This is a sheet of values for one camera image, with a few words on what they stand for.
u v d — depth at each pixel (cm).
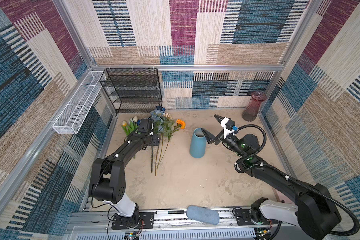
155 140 84
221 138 63
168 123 105
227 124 58
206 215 73
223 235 70
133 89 109
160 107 115
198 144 85
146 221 73
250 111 105
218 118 70
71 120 71
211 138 63
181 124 108
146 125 72
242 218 73
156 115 97
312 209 40
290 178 48
